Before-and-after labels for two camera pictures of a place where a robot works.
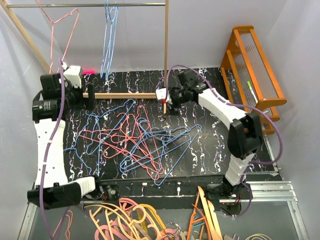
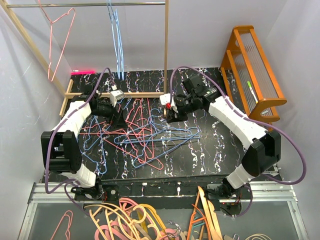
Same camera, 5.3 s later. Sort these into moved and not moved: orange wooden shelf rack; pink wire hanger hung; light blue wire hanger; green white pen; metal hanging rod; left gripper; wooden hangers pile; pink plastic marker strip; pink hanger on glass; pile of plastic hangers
Moved: light blue wire hanger; pink wire hanger hung; left gripper
Not moved: wooden hangers pile; pink hanger on glass; pile of plastic hangers; metal hanging rod; orange wooden shelf rack; pink plastic marker strip; green white pen
